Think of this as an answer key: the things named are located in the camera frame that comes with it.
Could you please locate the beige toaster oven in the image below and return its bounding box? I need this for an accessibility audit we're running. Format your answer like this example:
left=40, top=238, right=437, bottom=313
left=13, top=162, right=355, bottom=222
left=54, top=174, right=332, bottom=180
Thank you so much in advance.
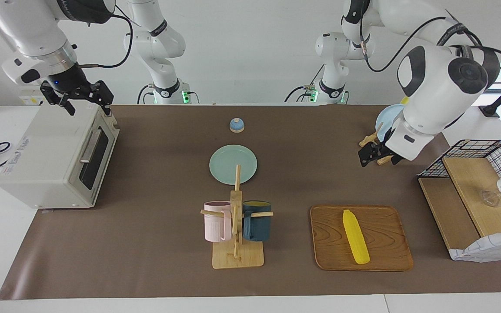
left=0, top=104, right=120, bottom=209

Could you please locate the yellow corn cob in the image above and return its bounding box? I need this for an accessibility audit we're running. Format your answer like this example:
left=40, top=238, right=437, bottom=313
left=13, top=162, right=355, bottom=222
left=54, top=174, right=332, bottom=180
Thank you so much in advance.
left=342, top=210, right=370, bottom=265

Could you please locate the pale green plate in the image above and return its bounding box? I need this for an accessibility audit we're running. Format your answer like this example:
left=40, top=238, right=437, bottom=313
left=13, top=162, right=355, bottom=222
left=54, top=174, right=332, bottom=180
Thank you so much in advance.
left=209, top=145, right=258, bottom=185

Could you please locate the wooden plate rack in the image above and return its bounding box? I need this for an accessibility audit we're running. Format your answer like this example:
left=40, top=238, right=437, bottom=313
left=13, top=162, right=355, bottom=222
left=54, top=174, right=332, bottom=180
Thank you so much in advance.
left=359, top=122, right=397, bottom=166

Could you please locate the light blue plate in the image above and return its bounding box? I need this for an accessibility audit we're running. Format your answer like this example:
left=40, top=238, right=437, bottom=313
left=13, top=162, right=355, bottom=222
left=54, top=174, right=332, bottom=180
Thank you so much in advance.
left=375, top=104, right=405, bottom=142

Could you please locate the wooden serving tray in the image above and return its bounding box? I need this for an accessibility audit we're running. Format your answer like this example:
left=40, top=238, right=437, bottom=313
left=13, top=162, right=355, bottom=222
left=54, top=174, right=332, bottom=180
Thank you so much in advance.
left=310, top=205, right=414, bottom=272

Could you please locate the small clear glass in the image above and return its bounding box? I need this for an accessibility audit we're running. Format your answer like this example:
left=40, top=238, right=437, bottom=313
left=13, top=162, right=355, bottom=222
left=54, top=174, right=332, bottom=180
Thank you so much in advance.
left=482, top=189, right=501, bottom=207

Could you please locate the dark blue mug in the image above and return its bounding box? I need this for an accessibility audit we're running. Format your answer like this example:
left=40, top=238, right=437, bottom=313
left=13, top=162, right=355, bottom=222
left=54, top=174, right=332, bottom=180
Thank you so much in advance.
left=243, top=200, right=272, bottom=242

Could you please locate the white checkered cloth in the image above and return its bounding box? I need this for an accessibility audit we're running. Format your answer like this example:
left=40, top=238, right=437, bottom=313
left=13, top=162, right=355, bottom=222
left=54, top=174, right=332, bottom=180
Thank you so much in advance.
left=449, top=229, right=501, bottom=263

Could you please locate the wooden mug tree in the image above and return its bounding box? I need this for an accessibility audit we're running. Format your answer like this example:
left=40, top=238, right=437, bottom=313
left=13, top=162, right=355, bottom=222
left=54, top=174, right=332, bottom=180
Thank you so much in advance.
left=200, top=164, right=274, bottom=269

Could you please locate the pink mug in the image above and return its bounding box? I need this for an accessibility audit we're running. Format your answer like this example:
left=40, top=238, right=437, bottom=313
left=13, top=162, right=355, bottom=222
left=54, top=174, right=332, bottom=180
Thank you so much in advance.
left=203, top=201, right=232, bottom=243

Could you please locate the brown table mat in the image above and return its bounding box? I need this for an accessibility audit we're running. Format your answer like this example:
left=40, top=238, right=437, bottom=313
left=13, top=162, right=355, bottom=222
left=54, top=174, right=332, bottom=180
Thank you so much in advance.
left=0, top=104, right=501, bottom=300

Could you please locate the white wall socket box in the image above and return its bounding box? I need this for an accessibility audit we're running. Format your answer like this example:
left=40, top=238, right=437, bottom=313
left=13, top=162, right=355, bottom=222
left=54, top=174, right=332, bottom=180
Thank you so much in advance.
left=18, top=84, right=44, bottom=106

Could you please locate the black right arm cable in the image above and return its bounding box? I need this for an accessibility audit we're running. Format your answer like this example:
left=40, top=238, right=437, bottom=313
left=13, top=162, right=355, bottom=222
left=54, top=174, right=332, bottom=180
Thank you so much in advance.
left=79, top=13, right=134, bottom=69

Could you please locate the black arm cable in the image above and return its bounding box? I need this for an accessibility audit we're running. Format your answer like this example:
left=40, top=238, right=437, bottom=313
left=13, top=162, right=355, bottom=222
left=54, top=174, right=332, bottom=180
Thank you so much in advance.
left=79, top=13, right=134, bottom=69
left=361, top=17, right=501, bottom=73

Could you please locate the wire and wood shelf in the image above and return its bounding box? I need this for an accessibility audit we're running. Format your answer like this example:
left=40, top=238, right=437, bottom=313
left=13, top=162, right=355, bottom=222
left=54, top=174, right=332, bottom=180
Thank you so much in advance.
left=417, top=140, right=501, bottom=261

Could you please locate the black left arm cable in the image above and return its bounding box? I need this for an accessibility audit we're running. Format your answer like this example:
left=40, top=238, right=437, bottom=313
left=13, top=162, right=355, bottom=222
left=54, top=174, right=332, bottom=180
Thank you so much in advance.
left=361, top=17, right=501, bottom=73

